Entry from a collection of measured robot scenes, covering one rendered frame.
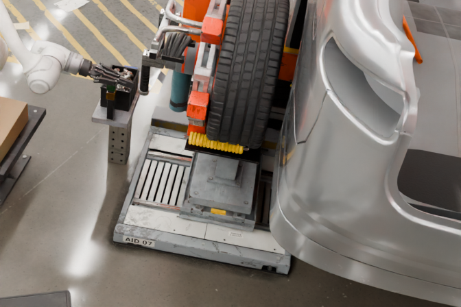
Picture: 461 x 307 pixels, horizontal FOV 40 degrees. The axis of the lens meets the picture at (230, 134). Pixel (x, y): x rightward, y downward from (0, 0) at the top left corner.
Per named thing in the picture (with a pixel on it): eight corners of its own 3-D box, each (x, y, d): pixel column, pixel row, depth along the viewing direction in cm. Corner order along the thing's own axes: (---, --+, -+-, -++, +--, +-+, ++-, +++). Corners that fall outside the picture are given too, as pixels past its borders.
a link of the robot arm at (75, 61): (73, 46, 267) (86, 52, 268) (67, 63, 272) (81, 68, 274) (68, 59, 260) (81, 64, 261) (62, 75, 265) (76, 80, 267)
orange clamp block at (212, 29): (219, 46, 241) (220, 36, 233) (199, 42, 241) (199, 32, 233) (223, 29, 243) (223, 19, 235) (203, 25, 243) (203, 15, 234)
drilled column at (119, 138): (125, 164, 334) (129, 103, 307) (107, 161, 334) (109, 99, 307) (129, 153, 342) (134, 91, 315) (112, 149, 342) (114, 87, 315)
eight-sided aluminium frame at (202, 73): (198, 151, 265) (216, 41, 230) (182, 147, 265) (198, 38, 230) (215, 79, 307) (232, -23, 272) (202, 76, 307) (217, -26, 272)
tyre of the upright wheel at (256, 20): (298, -34, 246) (276, 37, 310) (239, -45, 246) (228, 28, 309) (271, 124, 228) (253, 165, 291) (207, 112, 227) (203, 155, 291)
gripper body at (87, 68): (81, 64, 262) (102, 72, 264) (85, 53, 268) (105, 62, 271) (76, 78, 266) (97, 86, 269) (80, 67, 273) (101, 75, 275)
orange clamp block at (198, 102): (208, 107, 250) (205, 120, 243) (188, 103, 250) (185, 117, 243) (210, 93, 245) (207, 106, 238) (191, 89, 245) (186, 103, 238)
